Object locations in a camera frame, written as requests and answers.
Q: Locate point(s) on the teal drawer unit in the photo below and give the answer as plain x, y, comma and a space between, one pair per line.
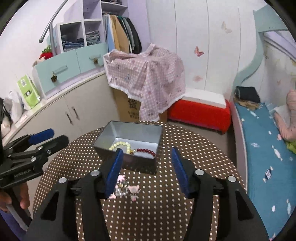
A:
59, 72

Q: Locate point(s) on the pink charm keychain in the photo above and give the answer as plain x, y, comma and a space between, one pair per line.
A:
122, 189

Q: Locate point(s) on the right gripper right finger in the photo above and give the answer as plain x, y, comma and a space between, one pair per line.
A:
238, 219

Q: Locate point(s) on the teal bunk bed frame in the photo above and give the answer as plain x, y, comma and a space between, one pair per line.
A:
266, 20

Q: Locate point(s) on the pink and green quilt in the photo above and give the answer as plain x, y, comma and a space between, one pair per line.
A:
285, 120

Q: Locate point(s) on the cream low cabinet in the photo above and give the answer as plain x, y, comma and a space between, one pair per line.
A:
75, 111

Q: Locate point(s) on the cardboard box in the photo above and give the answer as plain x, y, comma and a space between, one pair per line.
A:
131, 110

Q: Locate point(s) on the white plastic bag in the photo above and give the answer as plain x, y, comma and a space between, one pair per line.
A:
14, 106

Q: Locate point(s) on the red storage stool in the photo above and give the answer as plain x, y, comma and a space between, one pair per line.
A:
202, 115

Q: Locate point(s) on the red strawberry plush toy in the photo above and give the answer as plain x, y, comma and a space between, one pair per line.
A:
46, 54

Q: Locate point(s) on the purple stair shelf unit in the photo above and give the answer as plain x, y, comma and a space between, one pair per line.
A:
80, 17

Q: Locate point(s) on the pink checkered cloth cover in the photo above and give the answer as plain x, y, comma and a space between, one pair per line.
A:
155, 78

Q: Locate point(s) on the dark metal tin box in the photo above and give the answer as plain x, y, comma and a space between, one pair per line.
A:
139, 141

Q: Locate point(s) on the person's left hand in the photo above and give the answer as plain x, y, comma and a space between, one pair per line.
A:
24, 198

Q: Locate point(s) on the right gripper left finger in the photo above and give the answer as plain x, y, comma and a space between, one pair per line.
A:
56, 217

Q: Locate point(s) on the blue patterned mattress sheet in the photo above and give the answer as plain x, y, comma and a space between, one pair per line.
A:
270, 168

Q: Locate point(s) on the hanging clothes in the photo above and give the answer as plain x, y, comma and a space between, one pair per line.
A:
121, 35

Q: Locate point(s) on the green white paper bag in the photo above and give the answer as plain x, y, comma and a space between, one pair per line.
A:
28, 92

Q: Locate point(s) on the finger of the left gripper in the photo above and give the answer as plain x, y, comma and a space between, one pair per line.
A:
28, 148
41, 136

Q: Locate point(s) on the grey metal handrail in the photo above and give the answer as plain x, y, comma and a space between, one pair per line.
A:
49, 26

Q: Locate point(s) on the folded dark clothes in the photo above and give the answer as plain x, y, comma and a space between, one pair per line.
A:
247, 97

